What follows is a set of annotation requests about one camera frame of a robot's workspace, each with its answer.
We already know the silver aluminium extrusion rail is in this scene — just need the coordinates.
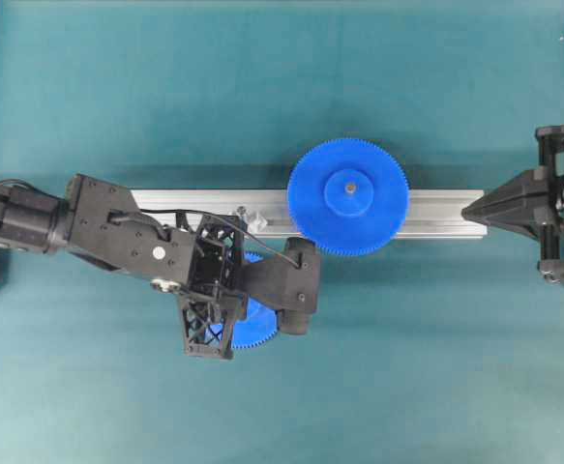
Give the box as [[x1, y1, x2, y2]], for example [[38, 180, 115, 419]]
[[132, 189, 488, 240]]

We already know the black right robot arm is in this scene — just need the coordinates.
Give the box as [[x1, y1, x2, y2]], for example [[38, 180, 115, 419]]
[[0, 125, 564, 360]]

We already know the opposite black gripper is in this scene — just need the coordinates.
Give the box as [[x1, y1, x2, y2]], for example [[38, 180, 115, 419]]
[[461, 125, 564, 283]]

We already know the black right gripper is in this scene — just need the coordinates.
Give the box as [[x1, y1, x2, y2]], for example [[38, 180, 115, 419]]
[[177, 213, 247, 360]]

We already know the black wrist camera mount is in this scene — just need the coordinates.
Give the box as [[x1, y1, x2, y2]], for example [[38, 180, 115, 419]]
[[239, 237, 321, 335]]

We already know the small blue gear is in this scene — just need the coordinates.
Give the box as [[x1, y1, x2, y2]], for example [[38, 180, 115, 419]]
[[202, 250, 279, 354]]

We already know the large blue gear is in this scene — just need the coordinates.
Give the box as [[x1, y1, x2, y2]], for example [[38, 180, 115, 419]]
[[286, 138, 410, 256]]

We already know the black camera cable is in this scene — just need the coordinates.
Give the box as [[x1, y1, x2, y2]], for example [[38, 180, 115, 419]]
[[0, 178, 302, 270]]

